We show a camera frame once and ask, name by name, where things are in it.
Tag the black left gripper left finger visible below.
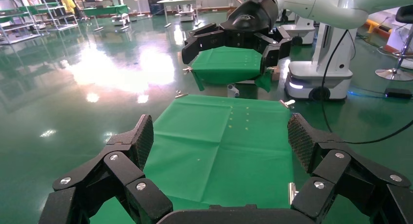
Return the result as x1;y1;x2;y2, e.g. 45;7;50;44
38;114;173;224

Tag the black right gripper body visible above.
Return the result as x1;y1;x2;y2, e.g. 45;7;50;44
219;0;282;54

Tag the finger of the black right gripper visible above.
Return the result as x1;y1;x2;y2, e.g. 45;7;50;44
258;26;293;74
181;22;227;65

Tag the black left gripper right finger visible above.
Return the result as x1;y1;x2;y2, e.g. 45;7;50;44
287;112;413;224

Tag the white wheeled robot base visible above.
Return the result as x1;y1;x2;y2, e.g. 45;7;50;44
283;22;356;102
281;14;315;46

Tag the black box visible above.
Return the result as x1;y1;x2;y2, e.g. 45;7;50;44
148;0;166;16

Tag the far green cloth table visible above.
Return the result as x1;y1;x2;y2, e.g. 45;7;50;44
189;45;275;93

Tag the white table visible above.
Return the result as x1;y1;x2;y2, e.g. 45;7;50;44
156;0;203;28

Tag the white standing fan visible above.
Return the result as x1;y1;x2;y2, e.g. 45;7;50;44
131;0;147;18

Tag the green tablecloth with yellow marks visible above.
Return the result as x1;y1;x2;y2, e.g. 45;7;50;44
90;94;295;224

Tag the black power brick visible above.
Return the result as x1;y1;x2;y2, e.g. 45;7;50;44
384;88;413;99

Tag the table with green cover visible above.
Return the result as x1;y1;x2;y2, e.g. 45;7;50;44
81;4;130;32

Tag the chrome stool with black seat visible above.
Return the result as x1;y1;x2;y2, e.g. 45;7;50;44
375;4;413;81

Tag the yellow garment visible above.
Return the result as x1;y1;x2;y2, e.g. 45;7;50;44
59;0;77;14

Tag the metal shelving rack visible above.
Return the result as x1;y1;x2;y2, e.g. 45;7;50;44
0;0;42;45
32;0;79;32

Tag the black floor cable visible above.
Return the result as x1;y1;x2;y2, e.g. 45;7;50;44
320;29;413;145

